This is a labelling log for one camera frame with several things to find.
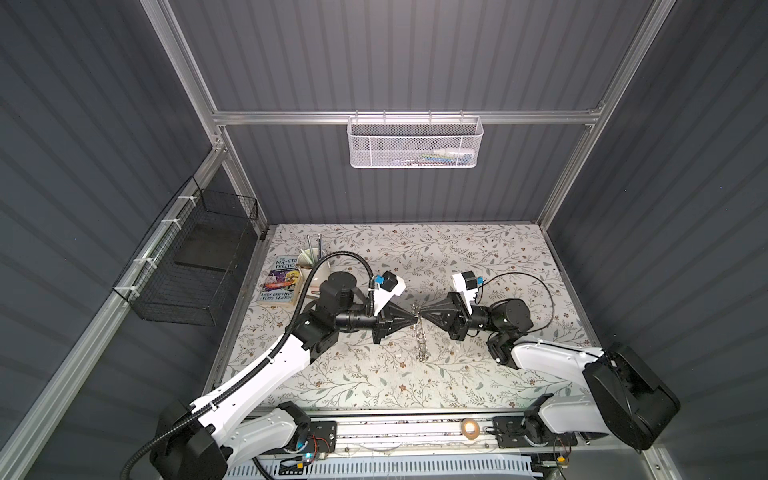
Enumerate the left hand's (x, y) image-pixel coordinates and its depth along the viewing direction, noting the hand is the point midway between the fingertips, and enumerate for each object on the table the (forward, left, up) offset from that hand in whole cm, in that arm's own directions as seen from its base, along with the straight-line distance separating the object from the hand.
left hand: (417, 320), depth 67 cm
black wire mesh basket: (+16, +56, +2) cm, 58 cm away
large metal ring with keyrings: (-4, -1, -1) cm, 4 cm away
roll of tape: (-18, -14, -26) cm, 34 cm away
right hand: (-1, -1, +1) cm, 2 cm away
